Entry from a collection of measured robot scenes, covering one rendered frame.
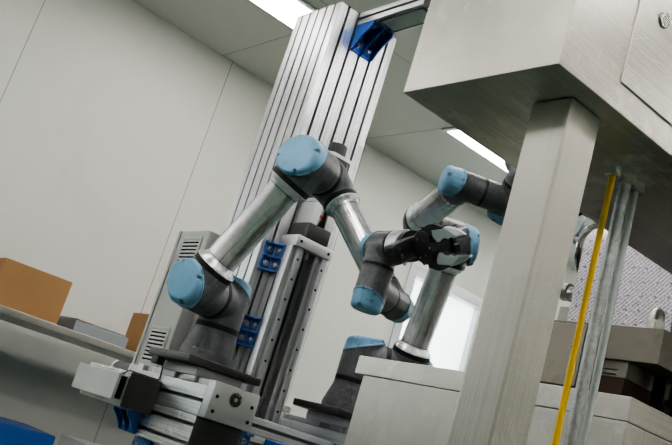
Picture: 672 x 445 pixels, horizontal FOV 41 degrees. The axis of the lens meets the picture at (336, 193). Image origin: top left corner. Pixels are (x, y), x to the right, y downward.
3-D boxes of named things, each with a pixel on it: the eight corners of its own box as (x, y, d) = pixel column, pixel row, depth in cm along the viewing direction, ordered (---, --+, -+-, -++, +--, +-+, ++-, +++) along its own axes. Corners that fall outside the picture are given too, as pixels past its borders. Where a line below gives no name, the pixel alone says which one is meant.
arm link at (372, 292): (392, 323, 207) (405, 278, 210) (372, 309, 198) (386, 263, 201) (362, 316, 212) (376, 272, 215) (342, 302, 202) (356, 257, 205)
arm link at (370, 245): (377, 271, 213) (387, 238, 215) (405, 271, 204) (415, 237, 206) (351, 259, 209) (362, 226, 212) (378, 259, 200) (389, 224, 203)
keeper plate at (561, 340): (534, 382, 163) (547, 324, 166) (580, 389, 155) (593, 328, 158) (525, 378, 161) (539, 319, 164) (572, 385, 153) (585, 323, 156)
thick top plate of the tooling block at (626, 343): (523, 366, 186) (530, 338, 188) (706, 391, 155) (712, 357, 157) (474, 342, 177) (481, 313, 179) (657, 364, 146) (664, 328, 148)
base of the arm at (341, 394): (310, 402, 262) (320, 369, 265) (348, 415, 270) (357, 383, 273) (341, 409, 250) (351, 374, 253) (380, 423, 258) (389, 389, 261)
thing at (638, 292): (561, 351, 186) (580, 267, 191) (664, 363, 167) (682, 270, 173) (559, 350, 185) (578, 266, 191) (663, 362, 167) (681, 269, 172)
